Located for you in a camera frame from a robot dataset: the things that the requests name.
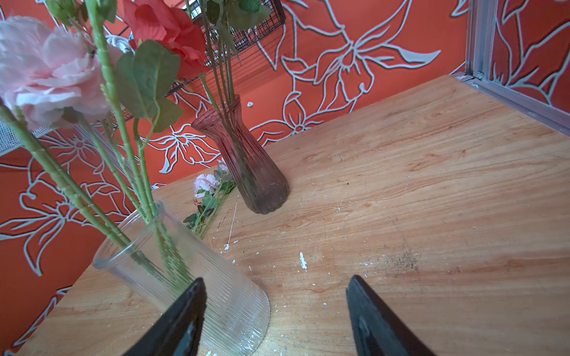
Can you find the pink flower bunch right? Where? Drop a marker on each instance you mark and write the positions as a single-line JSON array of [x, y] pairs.
[[210, 191]]

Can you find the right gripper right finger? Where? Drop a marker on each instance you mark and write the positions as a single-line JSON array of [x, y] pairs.
[[377, 330]]

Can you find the red pink mixed stem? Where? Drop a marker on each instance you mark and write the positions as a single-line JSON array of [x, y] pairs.
[[106, 58]]

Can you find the large pink peony stem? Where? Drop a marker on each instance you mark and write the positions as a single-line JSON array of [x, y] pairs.
[[219, 21]]

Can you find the white mesh wall basket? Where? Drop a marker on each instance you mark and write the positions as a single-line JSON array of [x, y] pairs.
[[10, 141]]

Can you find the black wire wall basket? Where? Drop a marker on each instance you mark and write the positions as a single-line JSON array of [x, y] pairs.
[[204, 37]]

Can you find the brown ribbed glass vase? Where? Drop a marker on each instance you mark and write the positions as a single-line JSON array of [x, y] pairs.
[[261, 183]]

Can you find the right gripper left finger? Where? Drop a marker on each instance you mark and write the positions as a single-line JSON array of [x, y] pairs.
[[178, 331]]

